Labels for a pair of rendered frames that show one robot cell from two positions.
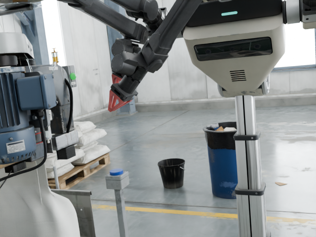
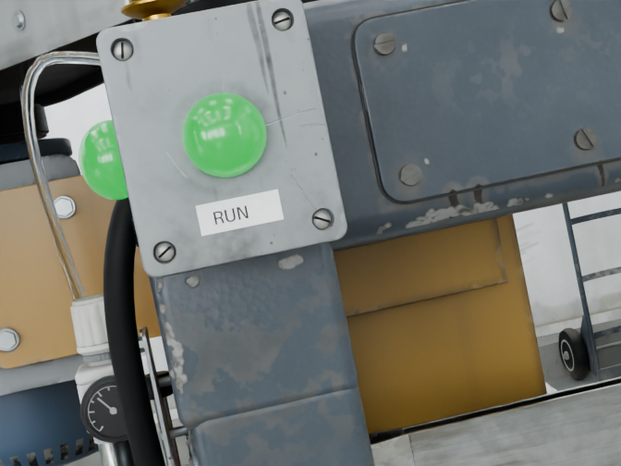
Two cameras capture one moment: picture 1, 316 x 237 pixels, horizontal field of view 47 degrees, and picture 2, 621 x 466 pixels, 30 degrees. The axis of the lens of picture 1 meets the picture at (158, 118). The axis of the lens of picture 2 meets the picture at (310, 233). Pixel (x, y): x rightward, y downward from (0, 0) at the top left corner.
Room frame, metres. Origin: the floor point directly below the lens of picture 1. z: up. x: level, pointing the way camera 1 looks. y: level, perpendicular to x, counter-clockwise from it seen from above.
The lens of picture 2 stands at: (1.91, 0.17, 1.27)
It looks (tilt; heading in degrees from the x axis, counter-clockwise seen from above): 3 degrees down; 150
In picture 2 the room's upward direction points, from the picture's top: 11 degrees counter-clockwise
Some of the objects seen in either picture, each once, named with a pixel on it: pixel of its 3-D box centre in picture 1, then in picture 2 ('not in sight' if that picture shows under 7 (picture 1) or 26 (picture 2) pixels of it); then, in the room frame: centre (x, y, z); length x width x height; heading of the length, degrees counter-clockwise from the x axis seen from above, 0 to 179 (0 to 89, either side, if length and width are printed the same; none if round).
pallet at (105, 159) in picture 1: (59, 170); not in sight; (4.48, 1.32, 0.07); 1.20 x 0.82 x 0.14; 159
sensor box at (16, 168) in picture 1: (15, 167); not in sight; (1.19, 0.49, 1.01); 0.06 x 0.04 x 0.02; 157
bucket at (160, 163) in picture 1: (172, 173); not in sight; (3.72, -0.09, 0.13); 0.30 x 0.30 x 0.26
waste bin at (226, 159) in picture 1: (230, 159); not in sight; (3.37, -0.65, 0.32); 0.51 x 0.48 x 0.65; 157
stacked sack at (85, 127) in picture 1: (68, 128); not in sight; (4.80, 1.21, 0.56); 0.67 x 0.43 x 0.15; 67
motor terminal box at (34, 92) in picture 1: (38, 96); not in sight; (0.98, 0.32, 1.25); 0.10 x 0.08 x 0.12; 2
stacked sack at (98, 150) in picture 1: (85, 154); not in sight; (4.70, 1.01, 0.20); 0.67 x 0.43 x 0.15; 157
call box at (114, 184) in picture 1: (117, 179); not in sight; (1.56, 0.21, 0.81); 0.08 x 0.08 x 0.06; 67
